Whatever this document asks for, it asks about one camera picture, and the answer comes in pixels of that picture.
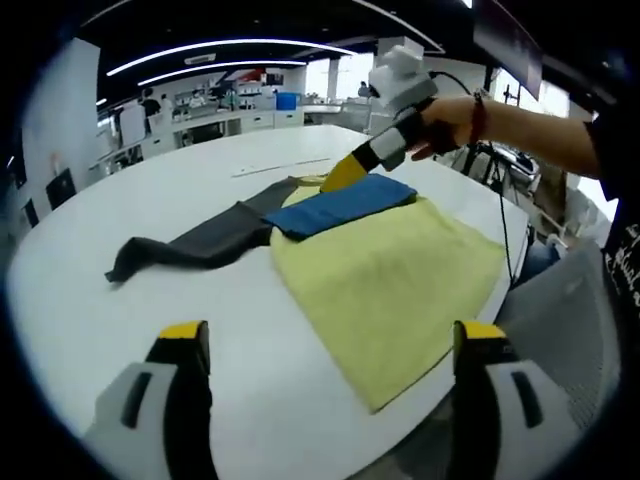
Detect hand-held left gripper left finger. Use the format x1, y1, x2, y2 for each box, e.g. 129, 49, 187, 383
82, 319, 221, 480

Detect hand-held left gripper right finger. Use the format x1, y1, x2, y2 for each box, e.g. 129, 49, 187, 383
452, 319, 596, 480

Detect white template tape strip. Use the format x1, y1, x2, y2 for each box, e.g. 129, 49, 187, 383
231, 157, 332, 178

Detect person's right hand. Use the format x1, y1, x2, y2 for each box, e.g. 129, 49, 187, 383
409, 96, 477, 162

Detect grey office chair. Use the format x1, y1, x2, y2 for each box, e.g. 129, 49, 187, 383
499, 239, 626, 431

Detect white counter cabinets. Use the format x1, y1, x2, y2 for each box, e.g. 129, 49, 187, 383
97, 107, 305, 164

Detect long curved ceiling light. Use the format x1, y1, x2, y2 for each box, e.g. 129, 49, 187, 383
137, 58, 307, 87
106, 38, 360, 77

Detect person's blue jeans leg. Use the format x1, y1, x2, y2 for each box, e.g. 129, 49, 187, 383
524, 240, 564, 281

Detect person in black shirt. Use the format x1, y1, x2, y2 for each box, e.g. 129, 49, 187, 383
582, 112, 640, 321

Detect black chair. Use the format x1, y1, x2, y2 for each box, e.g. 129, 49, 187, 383
45, 168, 77, 210

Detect white square pillar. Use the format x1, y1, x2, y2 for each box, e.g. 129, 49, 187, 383
19, 37, 101, 211

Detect red wrist bracelet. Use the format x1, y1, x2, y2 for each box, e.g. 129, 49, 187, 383
469, 92, 489, 146

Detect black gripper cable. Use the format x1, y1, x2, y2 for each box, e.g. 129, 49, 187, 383
432, 71, 516, 289

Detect red blue wall sign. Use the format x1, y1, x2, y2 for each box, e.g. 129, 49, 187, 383
219, 69, 266, 86

